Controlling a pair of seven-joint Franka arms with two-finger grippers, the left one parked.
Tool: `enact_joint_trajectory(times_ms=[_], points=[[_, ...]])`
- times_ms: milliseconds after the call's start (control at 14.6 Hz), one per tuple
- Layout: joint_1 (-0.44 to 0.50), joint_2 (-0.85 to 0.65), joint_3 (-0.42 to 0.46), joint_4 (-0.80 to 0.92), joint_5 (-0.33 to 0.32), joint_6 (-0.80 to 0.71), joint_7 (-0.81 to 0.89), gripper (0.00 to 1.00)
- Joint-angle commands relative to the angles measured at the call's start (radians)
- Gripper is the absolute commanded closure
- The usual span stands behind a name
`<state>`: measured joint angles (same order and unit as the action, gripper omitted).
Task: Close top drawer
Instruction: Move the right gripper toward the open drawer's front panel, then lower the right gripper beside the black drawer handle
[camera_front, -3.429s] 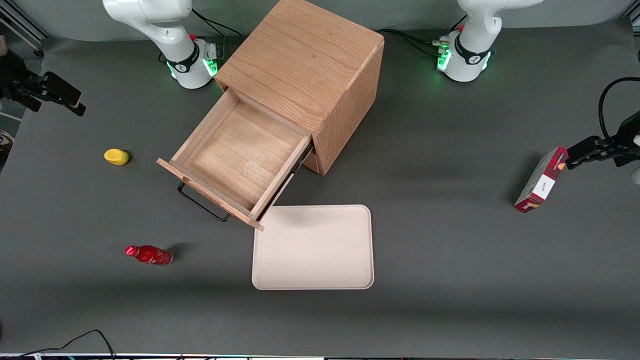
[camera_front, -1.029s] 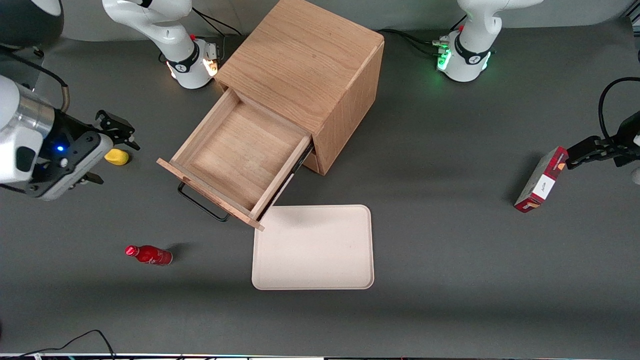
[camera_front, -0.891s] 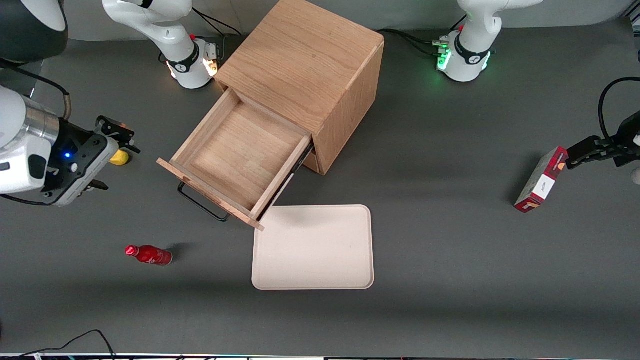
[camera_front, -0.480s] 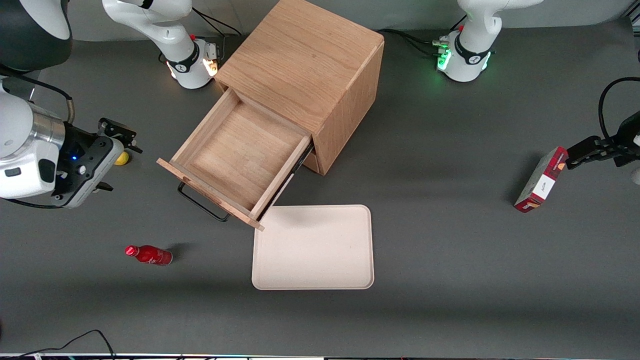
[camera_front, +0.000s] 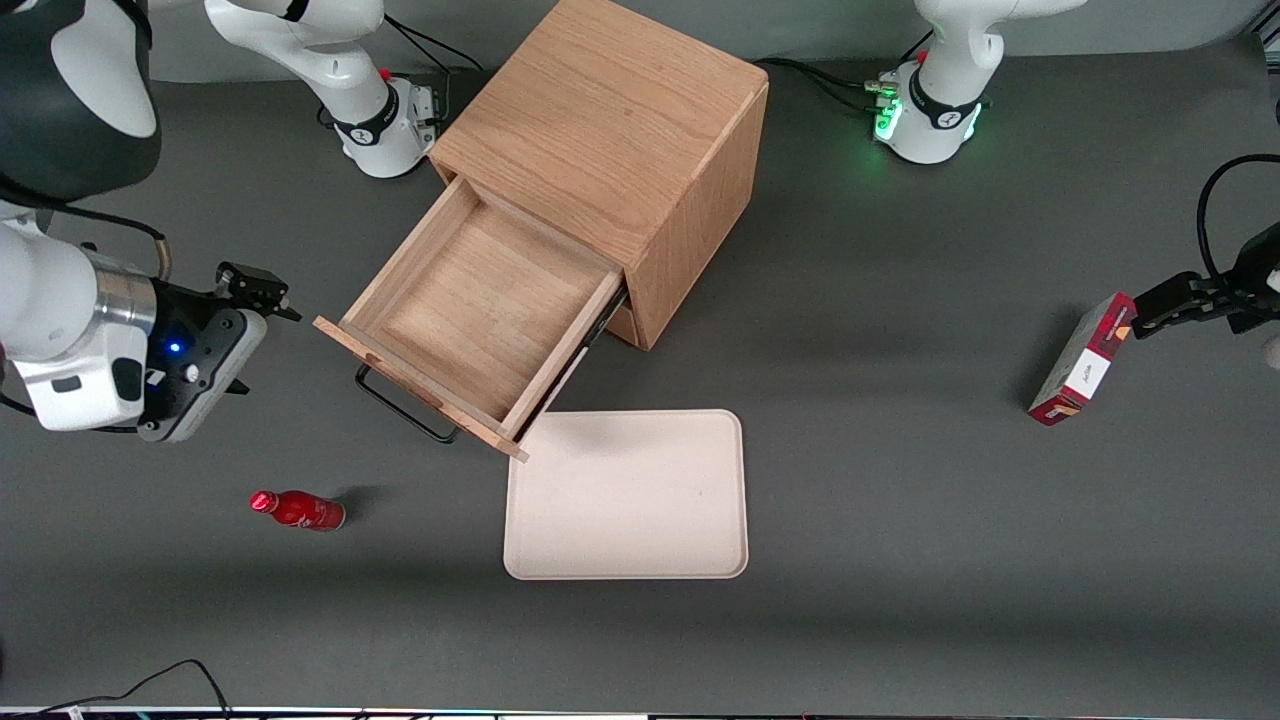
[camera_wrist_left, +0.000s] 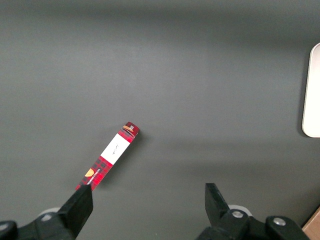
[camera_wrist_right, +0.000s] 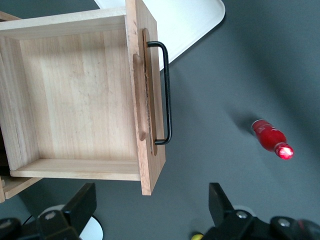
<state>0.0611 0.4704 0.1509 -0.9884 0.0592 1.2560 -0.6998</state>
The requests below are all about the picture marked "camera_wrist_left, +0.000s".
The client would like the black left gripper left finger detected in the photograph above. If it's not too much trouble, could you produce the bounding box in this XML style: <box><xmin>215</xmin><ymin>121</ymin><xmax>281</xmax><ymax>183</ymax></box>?
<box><xmin>0</xmin><ymin>184</ymin><xmax>94</xmax><ymax>240</ymax></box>

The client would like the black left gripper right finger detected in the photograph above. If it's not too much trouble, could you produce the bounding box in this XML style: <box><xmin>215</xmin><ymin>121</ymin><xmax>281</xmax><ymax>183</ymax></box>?
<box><xmin>194</xmin><ymin>183</ymin><xmax>311</xmax><ymax>240</ymax></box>

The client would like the red plaid carton box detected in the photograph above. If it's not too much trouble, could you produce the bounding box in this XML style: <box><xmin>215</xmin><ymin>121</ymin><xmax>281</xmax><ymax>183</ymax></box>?
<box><xmin>75</xmin><ymin>121</ymin><xmax>140</xmax><ymax>192</ymax></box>

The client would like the beige rectangular tray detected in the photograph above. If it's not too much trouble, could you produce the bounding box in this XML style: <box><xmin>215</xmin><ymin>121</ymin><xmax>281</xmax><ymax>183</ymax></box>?
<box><xmin>301</xmin><ymin>42</ymin><xmax>320</xmax><ymax>138</ymax></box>

